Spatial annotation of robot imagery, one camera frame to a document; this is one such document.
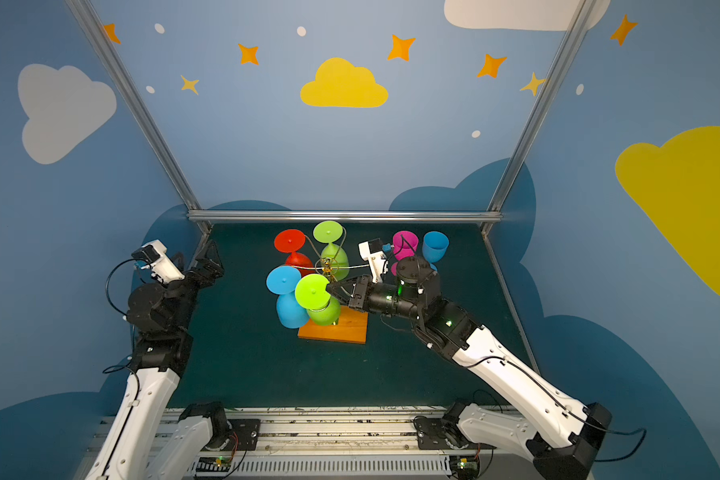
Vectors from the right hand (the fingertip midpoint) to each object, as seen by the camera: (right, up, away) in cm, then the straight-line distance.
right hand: (330, 284), depth 58 cm
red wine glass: (-11, +9, +13) cm, 20 cm away
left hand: (-33, +8, +10) cm, 35 cm away
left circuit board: (-30, -46, +14) cm, 57 cm away
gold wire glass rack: (-2, +3, +11) cm, 12 cm away
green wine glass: (-2, +12, +15) cm, 20 cm away
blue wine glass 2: (+30, +9, +37) cm, 49 cm away
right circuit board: (+32, -47, +15) cm, 59 cm away
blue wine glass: (-11, 0, +6) cm, 12 cm away
